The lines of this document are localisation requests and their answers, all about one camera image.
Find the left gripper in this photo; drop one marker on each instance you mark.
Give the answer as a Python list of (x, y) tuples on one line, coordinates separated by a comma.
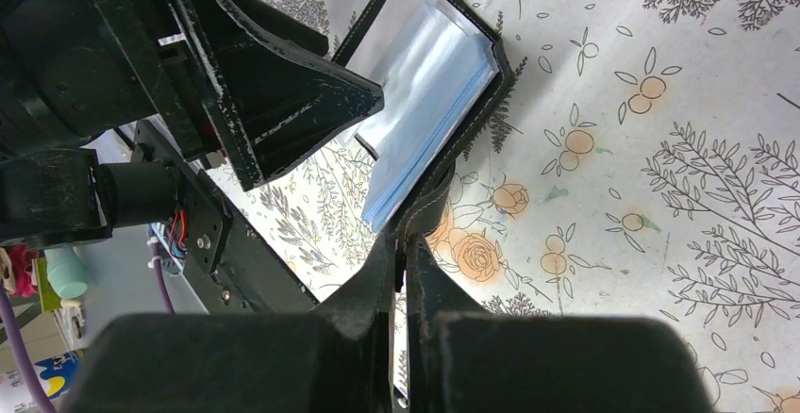
[(279, 98)]

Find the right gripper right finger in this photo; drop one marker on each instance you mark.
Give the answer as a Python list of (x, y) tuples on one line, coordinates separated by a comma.
[(462, 358)]

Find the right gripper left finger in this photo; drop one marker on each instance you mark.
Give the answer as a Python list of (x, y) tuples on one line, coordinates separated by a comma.
[(333, 358)]

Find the black leather card holder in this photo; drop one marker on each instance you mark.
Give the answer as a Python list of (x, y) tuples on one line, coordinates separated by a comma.
[(443, 71)]

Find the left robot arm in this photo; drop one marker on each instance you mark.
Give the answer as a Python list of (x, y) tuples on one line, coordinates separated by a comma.
[(53, 189)]

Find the floral table mat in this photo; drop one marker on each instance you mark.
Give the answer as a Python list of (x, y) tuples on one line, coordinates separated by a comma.
[(646, 162)]

